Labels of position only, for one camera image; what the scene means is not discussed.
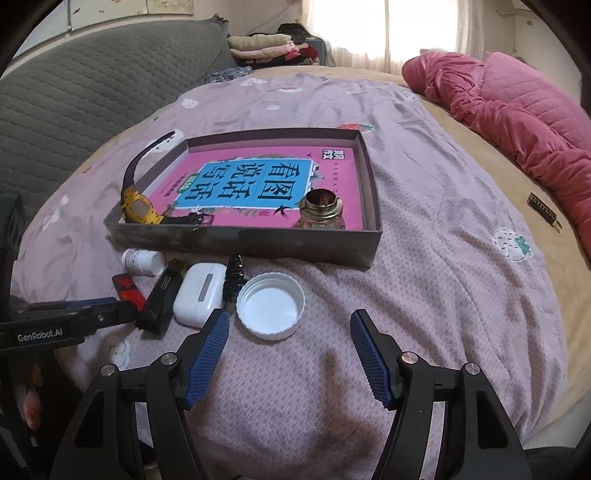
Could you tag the stack of folded clothes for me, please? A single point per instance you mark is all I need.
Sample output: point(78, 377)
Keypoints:
point(268, 46)

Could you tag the small metal lens part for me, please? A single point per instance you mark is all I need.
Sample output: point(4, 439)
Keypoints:
point(321, 210)

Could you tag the dark cardboard box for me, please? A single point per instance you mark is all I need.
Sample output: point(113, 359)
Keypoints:
point(231, 242)

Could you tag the white curtain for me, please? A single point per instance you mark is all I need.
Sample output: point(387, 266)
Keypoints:
point(392, 32)

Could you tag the white plastic lid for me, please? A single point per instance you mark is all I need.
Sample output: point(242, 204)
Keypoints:
point(268, 309)

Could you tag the white earbuds case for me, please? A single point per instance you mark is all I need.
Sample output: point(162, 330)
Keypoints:
point(198, 295)

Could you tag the purple printed blanket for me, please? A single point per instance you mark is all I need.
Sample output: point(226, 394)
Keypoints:
point(415, 277)

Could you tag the red lighter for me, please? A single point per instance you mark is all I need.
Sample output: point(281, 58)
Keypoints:
point(129, 290)

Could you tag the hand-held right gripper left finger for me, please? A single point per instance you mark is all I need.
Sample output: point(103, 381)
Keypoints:
point(207, 355)

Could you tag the black lighter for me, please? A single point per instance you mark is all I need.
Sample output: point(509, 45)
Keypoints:
point(159, 300)

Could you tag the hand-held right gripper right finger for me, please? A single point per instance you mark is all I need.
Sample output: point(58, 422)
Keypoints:
point(371, 360)

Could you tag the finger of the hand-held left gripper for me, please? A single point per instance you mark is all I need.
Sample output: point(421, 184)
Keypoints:
point(92, 302)
point(111, 316)

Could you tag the blue patterned cloth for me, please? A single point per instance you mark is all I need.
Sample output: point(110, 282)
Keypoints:
point(228, 74)

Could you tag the black hair clip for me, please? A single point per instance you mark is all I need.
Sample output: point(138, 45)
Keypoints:
point(233, 274)

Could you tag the small white bottle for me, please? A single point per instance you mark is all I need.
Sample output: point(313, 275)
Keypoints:
point(141, 261)

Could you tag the grey quilted headboard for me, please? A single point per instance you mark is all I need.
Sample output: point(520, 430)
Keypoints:
point(69, 101)

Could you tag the pink book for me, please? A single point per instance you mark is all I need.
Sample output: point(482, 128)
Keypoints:
point(258, 180)

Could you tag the pink quilt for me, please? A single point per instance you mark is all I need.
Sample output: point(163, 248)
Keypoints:
point(508, 115)

